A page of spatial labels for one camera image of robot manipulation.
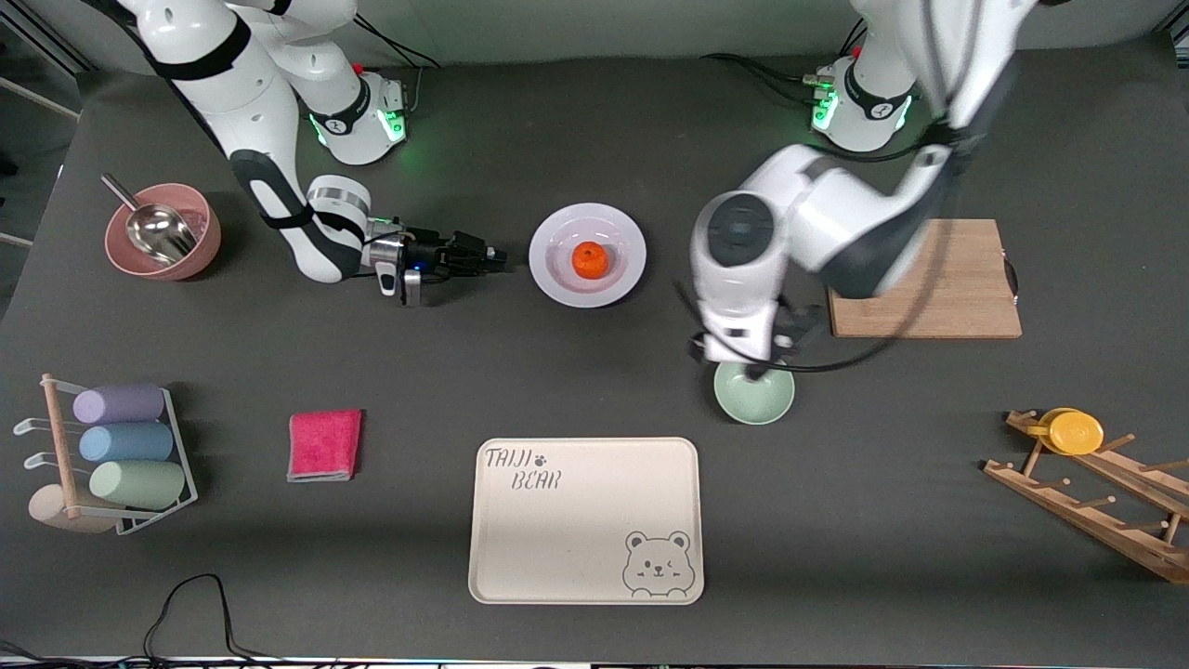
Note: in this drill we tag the light green bowl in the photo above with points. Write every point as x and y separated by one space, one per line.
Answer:
757 404

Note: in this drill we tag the beige cup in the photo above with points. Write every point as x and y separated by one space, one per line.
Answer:
51 511

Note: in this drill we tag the yellow mug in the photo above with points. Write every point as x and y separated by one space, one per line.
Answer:
1076 433

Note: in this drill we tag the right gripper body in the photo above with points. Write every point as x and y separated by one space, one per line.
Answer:
437 254

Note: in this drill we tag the wooden cutting board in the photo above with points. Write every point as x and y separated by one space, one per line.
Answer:
966 297

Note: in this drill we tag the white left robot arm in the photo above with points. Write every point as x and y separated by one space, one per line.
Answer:
836 214

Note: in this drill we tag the white round plate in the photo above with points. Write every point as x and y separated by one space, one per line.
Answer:
587 288

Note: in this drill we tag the pink folded cloth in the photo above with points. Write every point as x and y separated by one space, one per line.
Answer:
325 446

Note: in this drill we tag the purple cup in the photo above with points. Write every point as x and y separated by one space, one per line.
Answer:
121 403

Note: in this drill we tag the orange fruit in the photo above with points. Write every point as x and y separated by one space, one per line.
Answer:
590 260

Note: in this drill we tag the blue cup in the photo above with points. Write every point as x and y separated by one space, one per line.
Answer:
128 442

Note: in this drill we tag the pink bowl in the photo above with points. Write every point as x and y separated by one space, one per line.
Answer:
206 242

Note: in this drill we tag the metal scoop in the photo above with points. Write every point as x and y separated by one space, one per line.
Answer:
163 232

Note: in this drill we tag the wooden mug rack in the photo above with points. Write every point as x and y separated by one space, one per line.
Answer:
1096 520

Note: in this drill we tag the beige bear print tray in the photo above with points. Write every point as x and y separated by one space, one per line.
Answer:
576 530

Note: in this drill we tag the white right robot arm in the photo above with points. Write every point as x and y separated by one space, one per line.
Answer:
232 102

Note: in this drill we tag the pale green cup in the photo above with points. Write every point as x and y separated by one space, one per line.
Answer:
139 484

